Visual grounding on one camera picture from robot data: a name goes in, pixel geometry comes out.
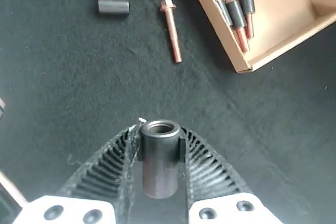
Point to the cardboard box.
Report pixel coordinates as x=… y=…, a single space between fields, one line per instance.
x=283 y=11

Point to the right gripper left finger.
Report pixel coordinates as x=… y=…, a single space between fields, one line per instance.
x=105 y=166

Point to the copper bolt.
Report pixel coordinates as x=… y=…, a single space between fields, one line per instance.
x=243 y=41
x=249 y=28
x=173 y=32

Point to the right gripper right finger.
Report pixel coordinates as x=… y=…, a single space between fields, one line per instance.
x=207 y=161

